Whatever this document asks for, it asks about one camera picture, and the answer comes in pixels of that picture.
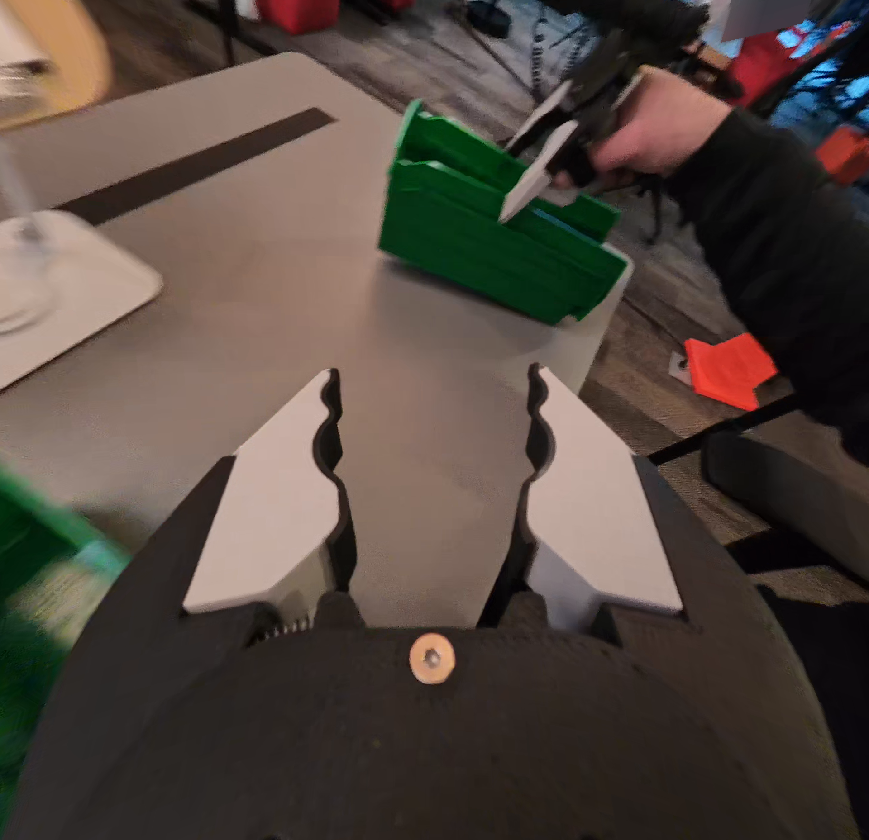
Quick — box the person's right hand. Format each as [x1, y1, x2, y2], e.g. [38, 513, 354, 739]
[551, 66, 735, 191]

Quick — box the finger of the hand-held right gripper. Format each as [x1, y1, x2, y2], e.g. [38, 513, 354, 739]
[497, 121, 583, 226]
[506, 80, 576, 159]

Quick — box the orange traffic cone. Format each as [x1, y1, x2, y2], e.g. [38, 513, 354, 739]
[684, 332, 778, 412]

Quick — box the black pole floor stand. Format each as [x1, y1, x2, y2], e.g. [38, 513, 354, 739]
[465, 0, 527, 40]

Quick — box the person's right forearm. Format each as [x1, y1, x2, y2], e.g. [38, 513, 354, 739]
[665, 106, 869, 464]

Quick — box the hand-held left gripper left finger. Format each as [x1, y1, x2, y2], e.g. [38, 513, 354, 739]
[182, 368, 357, 634]

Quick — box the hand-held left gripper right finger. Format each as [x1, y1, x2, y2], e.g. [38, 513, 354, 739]
[506, 363, 683, 634]

